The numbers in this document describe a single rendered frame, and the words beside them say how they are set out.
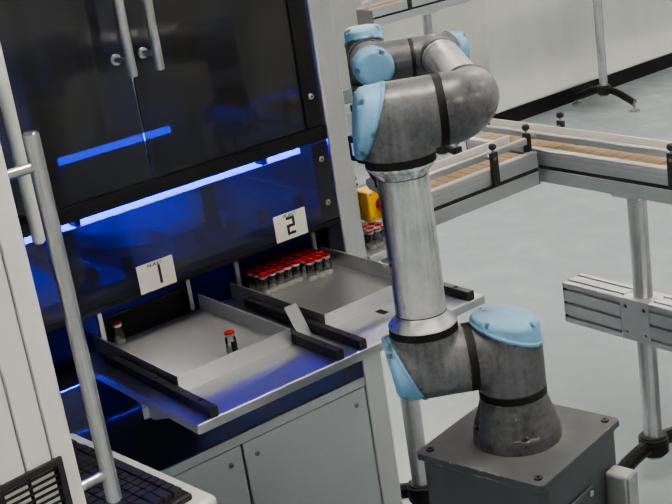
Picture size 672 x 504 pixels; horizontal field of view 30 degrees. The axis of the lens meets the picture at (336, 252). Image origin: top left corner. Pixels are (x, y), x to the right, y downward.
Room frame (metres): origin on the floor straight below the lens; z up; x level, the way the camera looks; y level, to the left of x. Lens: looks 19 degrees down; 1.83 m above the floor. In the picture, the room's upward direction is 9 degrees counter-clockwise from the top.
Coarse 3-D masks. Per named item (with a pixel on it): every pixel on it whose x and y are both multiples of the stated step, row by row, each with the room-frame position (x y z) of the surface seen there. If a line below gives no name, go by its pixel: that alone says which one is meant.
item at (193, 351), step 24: (192, 312) 2.53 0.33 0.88; (216, 312) 2.49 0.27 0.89; (240, 312) 2.41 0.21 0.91; (96, 336) 2.39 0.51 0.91; (144, 336) 2.43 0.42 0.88; (168, 336) 2.41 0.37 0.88; (192, 336) 2.39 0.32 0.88; (216, 336) 2.37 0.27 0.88; (240, 336) 2.35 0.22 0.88; (264, 336) 2.33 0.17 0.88; (288, 336) 2.27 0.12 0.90; (144, 360) 2.22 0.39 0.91; (168, 360) 2.29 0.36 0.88; (192, 360) 2.27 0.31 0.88; (216, 360) 2.17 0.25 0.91; (240, 360) 2.20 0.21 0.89; (192, 384) 2.14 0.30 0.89
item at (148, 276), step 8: (168, 256) 2.43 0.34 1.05; (144, 264) 2.40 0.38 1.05; (152, 264) 2.41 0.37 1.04; (160, 264) 2.42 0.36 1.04; (168, 264) 2.43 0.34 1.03; (144, 272) 2.40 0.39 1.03; (152, 272) 2.41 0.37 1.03; (168, 272) 2.43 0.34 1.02; (144, 280) 2.39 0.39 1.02; (152, 280) 2.40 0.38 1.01; (168, 280) 2.42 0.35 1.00; (176, 280) 2.43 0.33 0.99; (144, 288) 2.39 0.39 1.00; (152, 288) 2.40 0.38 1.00
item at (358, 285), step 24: (336, 264) 2.70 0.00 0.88; (360, 264) 2.63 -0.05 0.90; (384, 264) 2.56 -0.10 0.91; (240, 288) 2.56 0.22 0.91; (288, 288) 2.59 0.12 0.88; (312, 288) 2.57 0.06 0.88; (336, 288) 2.54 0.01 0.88; (360, 288) 2.52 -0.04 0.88; (384, 288) 2.41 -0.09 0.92; (312, 312) 2.35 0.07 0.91; (336, 312) 2.34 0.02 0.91; (360, 312) 2.37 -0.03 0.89
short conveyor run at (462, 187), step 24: (456, 144) 3.20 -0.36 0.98; (504, 144) 3.26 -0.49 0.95; (432, 168) 3.11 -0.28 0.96; (456, 168) 3.07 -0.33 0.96; (480, 168) 3.13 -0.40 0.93; (504, 168) 3.13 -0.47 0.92; (528, 168) 3.18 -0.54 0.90; (432, 192) 2.98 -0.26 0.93; (456, 192) 3.03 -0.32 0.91; (480, 192) 3.08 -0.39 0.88; (504, 192) 3.12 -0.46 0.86; (456, 216) 3.02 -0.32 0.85
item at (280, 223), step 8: (304, 208) 2.63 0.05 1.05; (280, 216) 2.59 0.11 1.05; (288, 216) 2.60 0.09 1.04; (296, 216) 2.62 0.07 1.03; (304, 216) 2.63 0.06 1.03; (280, 224) 2.59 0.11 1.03; (288, 224) 2.60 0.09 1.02; (296, 224) 2.61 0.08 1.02; (304, 224) 2.63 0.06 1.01; (280, 232) 2.59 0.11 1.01; (296, 232) 2.61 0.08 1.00; (304, 232) 2.62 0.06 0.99; (280, 240) 2.59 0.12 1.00
